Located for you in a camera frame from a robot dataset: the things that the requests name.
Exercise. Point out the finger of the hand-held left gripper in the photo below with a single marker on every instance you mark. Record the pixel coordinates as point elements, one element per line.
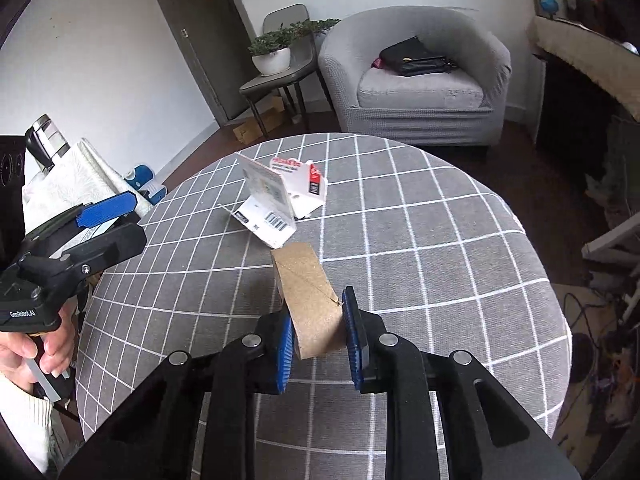
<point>107,250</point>
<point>107,210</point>

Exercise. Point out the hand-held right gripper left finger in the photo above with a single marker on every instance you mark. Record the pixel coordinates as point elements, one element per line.
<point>285,357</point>

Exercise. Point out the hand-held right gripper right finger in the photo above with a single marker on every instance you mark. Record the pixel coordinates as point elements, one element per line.
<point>352,342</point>

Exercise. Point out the brown cardboard tape roll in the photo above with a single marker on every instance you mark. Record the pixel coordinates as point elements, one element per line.
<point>310,305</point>

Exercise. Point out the person's left forearm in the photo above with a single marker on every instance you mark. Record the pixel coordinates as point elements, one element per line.
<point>22,425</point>

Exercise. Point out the person's left hand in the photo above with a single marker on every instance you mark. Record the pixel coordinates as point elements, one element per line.
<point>20,357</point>

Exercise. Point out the white patterned cloth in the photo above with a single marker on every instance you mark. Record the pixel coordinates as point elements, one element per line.
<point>75,180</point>

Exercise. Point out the blue and white object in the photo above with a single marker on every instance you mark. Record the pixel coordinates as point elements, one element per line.
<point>145,182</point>

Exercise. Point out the round table with checked cloth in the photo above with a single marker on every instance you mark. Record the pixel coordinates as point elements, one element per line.
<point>425,260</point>

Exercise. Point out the cardboard packaging with red label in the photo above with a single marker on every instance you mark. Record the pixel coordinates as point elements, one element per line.
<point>265,195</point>

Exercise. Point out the cardboard box on floor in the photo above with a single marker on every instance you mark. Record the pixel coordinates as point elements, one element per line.
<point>257,122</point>

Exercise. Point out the grey door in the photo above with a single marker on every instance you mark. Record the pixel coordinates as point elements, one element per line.
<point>200,50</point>

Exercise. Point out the grey dining chair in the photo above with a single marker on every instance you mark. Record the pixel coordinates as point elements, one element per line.
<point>280,77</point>

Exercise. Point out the potted plant in white pot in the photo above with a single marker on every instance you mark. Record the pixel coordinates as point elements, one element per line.
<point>272,60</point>

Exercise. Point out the grey armchair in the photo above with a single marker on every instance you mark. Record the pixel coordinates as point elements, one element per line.
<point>415,95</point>

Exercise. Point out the white rack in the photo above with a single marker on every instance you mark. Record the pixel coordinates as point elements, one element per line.
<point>612,240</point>

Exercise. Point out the pink cloth item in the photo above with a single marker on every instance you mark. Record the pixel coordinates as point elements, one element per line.
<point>377,63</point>

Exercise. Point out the black handbag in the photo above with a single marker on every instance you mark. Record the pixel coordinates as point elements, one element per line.
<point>415,57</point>

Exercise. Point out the beige fringed desk cloth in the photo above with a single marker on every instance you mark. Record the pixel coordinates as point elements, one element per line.
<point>585,55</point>

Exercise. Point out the small blue globe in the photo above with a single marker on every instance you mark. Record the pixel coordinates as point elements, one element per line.
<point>548,4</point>

